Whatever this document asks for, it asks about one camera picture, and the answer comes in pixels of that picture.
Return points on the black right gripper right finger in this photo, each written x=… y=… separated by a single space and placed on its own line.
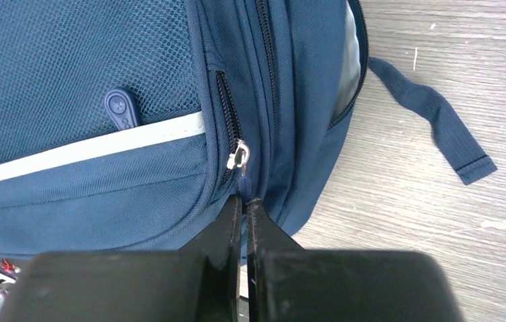
x=289 y=283

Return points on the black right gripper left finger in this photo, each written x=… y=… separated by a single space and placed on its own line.
x=198 y=282

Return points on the navy blue student backpack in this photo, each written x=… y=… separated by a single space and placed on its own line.
x=128 y=124

